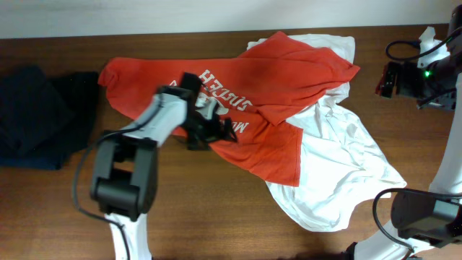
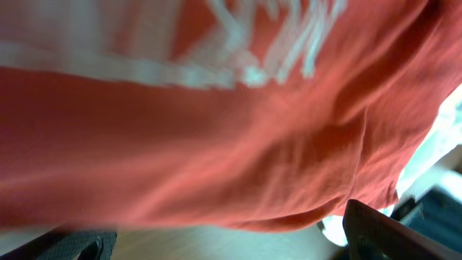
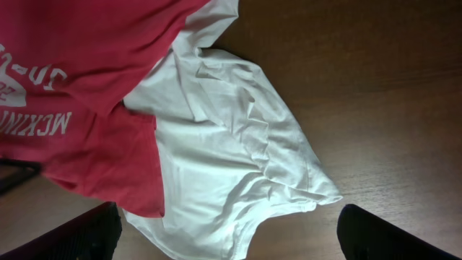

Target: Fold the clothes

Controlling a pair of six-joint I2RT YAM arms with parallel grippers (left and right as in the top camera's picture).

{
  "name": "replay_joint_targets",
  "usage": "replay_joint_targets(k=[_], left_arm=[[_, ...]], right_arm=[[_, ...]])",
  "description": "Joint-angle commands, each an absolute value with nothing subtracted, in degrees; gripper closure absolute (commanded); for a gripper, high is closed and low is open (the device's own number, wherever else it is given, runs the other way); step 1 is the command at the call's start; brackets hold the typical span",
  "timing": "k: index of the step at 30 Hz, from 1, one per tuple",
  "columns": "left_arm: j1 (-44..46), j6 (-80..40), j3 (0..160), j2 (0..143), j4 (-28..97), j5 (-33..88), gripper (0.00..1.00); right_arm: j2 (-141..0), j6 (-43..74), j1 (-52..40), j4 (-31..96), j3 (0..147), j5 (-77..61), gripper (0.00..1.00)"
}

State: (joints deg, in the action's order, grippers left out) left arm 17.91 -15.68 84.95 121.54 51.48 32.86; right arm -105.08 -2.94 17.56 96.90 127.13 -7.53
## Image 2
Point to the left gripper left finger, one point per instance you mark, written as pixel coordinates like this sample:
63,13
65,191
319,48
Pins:
54,244

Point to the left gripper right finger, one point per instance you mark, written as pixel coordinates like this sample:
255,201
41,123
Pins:
372,235

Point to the red printed t-shirt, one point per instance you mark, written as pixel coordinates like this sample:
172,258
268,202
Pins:
257,115

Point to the folded dark navy garment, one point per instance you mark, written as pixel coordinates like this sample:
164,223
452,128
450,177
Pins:
437,215

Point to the white t-shirt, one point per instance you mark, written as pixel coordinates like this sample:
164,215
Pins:
443,138

